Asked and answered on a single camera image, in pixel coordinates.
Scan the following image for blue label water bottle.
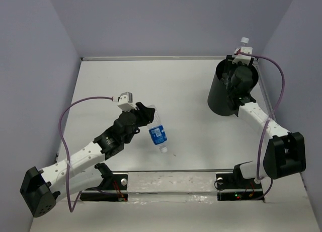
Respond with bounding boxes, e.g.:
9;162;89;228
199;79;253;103
147;105;168;153

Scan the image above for clear unlabeled plastic bottle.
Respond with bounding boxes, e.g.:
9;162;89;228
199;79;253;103
232;37;250;70

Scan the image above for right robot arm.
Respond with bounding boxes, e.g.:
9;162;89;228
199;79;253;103
221;55;306;188

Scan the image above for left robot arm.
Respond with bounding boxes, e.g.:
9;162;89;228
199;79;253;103
20;102;156;218

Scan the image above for black round bin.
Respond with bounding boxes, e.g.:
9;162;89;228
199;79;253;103
207;58;259;116

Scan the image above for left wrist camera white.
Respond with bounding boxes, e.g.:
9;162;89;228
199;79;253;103
113;92;136;112

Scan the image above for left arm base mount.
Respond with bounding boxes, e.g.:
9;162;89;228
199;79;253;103
80;173;128;202

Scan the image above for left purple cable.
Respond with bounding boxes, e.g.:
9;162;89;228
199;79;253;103
58;96;116;213

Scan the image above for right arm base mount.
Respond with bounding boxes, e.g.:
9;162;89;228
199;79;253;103
214;173;264;201

